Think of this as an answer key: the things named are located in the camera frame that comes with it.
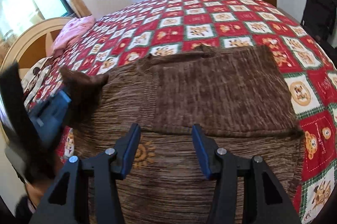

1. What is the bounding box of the brown knitted sweater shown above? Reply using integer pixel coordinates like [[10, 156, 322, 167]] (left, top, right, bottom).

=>
[[60, 46, 304, 223]]

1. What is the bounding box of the cream wooden headboard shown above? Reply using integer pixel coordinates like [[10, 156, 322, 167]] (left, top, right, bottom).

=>
[[1, 17, 71, 77]]

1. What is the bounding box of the pink pillow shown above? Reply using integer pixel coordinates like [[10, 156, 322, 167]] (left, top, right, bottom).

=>
[[48, 15, 96, 58]]

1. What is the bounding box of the red patchwork bear quilt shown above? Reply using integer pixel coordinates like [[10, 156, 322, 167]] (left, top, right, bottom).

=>
[[30, 0, 336, 223]]

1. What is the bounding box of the black folded chair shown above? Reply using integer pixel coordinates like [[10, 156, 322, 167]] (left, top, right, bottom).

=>
[[300, 0, 336, 42]]

